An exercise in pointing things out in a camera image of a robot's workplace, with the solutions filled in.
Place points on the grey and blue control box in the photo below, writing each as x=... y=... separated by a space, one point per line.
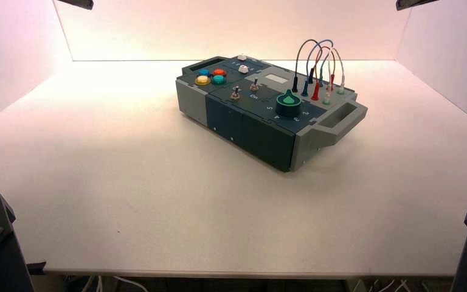
x=253 y=133

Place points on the teal round push button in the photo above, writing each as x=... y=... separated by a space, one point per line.
x=219 y=79

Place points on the green rotary knob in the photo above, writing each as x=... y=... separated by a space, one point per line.
x=288 y=104

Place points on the yellow round push button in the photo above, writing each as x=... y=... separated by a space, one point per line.
x=203 y=80

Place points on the orange round push button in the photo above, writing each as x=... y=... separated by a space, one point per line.
x=219 y=72

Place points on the blue round push button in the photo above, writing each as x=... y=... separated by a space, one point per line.
x=204 y=72

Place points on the black overhead light fixture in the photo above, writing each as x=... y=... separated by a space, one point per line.
x=78 y=3
x=412 y=3

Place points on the white square key switch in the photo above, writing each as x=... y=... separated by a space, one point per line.
x=242 y=57
x=243 y=69

